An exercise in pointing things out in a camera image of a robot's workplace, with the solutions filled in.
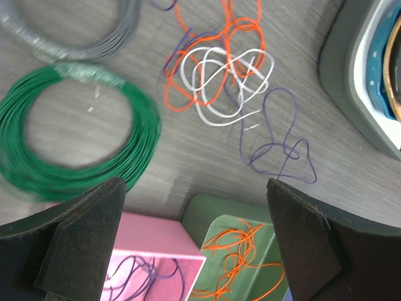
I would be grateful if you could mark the pink box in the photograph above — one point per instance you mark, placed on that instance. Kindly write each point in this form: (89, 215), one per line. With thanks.
(152, 259)

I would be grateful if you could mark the white square plate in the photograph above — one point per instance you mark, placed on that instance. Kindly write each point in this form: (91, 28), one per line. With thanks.
(382, 132)

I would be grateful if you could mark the blue plate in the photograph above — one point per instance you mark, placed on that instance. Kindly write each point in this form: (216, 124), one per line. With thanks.
(375, 84)

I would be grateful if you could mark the green box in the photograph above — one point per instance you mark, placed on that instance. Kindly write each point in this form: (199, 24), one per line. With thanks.
(243, 261)

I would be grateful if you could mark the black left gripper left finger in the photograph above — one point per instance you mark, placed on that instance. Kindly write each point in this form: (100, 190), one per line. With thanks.
(63, 252)

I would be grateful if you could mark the dark green tray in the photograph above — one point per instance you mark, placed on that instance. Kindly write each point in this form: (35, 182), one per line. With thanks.
(335, 53)

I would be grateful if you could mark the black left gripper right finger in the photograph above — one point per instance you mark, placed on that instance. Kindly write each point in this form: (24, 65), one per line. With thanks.
(331, 254)

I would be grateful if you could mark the black and tan plate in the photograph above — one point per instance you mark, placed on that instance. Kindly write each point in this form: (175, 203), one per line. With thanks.
(391, 70)

